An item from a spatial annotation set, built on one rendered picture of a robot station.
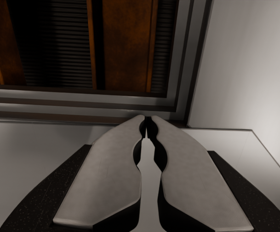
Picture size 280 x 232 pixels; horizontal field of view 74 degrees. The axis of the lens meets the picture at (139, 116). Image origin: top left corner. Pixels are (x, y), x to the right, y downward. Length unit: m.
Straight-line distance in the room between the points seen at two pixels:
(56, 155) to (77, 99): 0.05
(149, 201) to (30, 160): 0.11
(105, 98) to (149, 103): 0.04
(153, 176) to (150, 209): 0.04
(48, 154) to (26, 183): 0.04
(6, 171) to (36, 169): 0.03
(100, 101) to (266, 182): 0.16
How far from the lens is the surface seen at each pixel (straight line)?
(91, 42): 0.25
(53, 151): 0.17
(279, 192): 0.22
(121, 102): 0.15
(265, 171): 0.19
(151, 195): 0.19
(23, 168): 0.19
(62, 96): 0.16
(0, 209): 0.25
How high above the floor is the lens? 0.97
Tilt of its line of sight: 62 degrees down
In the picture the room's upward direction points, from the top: 179 degrees counter-clockwise
